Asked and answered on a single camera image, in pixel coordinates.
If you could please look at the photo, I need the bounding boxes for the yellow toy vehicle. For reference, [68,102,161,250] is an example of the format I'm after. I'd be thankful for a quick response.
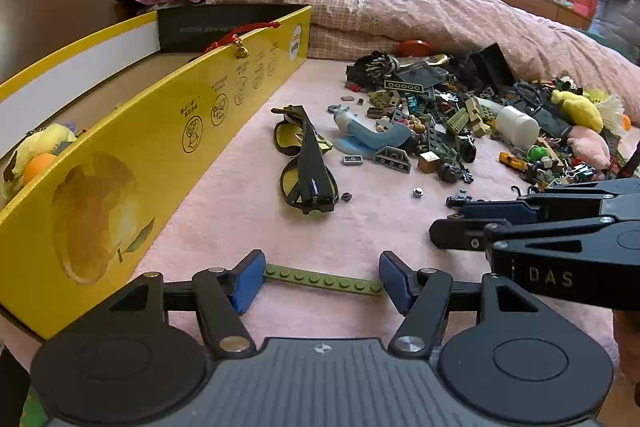
[498,151,529,172]

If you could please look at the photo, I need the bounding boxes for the pink quilt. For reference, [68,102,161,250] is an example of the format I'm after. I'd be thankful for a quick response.
[205,0,640,128]

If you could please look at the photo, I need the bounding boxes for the pink plush toy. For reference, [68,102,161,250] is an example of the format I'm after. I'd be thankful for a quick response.
[567,125,612,171]

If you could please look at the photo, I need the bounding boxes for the black plastic tray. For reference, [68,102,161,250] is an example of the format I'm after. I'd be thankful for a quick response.
[460,43,516,98]

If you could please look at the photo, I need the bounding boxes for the yellow plush toy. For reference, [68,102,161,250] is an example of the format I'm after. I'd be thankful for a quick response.
[551,89,604,134]
[0,123,78,205]

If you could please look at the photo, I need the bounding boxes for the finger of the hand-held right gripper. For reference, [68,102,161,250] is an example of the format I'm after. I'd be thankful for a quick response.
[430,213,640,253]
[446,179,640,223]

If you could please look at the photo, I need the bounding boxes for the yellow cardboard box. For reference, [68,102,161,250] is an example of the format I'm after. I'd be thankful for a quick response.
[0,4,313,342]

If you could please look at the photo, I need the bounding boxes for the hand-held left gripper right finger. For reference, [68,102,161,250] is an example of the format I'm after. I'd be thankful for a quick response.
[379,251,543,356]

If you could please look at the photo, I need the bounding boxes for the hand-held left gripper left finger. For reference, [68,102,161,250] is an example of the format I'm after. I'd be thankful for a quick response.
[107,249,267,354]

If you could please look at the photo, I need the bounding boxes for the long olive green brick plate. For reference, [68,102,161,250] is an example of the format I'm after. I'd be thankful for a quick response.
[264,263,383,297]

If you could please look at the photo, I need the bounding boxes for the red tassel charm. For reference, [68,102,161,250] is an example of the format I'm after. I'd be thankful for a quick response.
[202,21,282,60]

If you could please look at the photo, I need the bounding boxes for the red round lid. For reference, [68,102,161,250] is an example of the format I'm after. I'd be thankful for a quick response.
[397,39,433,58]

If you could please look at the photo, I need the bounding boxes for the pile of toy building bricks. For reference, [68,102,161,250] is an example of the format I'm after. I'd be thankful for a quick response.
[327,49,640,208]

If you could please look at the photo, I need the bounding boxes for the pink fleece blanket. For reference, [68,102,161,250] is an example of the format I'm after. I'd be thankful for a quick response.
[0,57,640,408]

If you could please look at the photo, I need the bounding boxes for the black glasses with yellow lenses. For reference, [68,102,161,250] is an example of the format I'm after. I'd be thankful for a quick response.
[271,105,340,214]

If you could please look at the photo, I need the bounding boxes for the white feathered toy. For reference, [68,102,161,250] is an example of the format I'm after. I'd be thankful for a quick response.
[587,89,626,138]

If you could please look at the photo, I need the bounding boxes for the person's right forearm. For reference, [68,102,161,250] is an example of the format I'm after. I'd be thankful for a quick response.
[614,309,640,405]

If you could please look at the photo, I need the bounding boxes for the gold metallic toy piece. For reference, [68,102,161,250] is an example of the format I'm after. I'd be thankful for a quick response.
[395,53,451,70]

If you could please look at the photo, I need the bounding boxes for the blue grey plastic toy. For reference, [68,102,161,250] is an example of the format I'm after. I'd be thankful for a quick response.
[332,104,416,152]

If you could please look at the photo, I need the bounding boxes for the green foam floor mat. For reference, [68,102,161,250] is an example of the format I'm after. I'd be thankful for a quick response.
[20,384,51,427]

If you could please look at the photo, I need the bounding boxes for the white plastic bottle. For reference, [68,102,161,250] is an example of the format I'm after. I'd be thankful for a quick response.
[495,105,541,148]

